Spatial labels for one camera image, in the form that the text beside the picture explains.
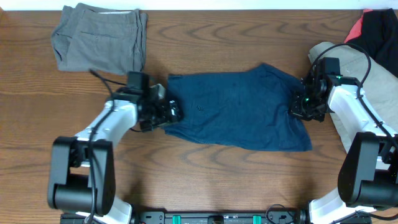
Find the folded grey shorts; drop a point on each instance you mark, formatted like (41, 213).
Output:
(89, 37)

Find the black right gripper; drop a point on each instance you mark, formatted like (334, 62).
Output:
(294, 107)

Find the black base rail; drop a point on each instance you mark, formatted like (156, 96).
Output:
(272, 216)

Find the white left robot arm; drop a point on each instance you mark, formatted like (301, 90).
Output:
(82, 177)

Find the khaki beige shorts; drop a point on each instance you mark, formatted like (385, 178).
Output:
(380, 87)

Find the red garment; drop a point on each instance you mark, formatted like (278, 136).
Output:
(355, 31)

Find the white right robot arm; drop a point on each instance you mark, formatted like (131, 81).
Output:
(367, 180)

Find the navy blue shorts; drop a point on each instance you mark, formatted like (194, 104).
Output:
(243, 109)

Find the black t-shirt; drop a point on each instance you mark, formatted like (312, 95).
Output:
(379, 38)

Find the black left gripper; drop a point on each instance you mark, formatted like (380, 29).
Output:
(166, 117)

